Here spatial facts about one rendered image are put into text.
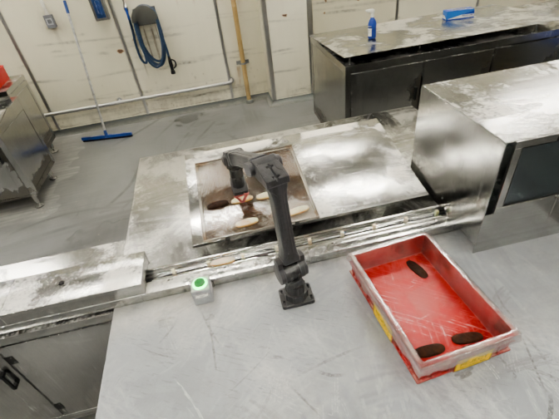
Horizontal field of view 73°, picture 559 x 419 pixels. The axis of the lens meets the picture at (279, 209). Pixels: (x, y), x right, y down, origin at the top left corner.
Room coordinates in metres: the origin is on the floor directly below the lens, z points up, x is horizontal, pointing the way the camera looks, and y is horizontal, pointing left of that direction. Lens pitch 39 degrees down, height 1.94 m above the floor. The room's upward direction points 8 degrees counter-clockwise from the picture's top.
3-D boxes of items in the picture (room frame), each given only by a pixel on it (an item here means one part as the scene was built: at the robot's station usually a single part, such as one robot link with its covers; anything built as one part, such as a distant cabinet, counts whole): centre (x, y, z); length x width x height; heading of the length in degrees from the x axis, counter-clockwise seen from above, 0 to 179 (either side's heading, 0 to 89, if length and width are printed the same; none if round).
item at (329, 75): (3.46, -1.52, 0.51); 1.93 x 1.05 x 1.02; 97
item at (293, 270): (0.89, -0.01, 0.94); 0.09 x 0.05 x 0.10; 21
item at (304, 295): (0.87, -0.02, 0.86); 0.12 x 0.09 x 0.08; 97
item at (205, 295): (0.93, 0.33, 0.84); 0.08 x 0.08 x 0.11; 7
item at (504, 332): (0.76, -0.43, 0.87); 0.49 x 0.34 x 0.10; 12
